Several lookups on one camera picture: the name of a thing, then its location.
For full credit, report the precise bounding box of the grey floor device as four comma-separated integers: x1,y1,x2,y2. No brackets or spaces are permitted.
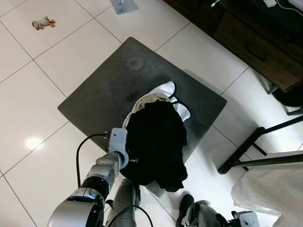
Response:
112,0,139,15

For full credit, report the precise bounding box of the robot left leg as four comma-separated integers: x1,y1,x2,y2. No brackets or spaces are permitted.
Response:
105,179,142,227

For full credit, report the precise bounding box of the white garment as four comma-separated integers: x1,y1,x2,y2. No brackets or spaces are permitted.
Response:
123,80,191,128

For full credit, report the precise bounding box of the black round object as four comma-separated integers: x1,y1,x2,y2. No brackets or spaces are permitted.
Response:
272,83,303,107

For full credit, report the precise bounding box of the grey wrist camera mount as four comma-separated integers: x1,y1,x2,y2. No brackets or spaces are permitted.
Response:
231,211,260,227
109,128,129,168

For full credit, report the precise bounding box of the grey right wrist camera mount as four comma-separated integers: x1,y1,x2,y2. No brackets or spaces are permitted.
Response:
231,211,260,227

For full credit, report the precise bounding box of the white toy duck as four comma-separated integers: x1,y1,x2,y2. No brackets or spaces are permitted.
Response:
32,17,56,30

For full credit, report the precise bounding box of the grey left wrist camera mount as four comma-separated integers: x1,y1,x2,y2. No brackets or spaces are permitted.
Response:
109,128,129,168

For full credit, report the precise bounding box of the black garment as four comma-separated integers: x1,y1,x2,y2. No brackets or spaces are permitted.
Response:
121,100,188,192

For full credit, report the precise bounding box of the dark grey ottoman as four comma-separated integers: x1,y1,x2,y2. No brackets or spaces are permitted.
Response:
58,37,228,197

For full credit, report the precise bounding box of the dark wood cabinet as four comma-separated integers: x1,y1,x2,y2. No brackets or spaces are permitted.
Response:
163,0,303,93

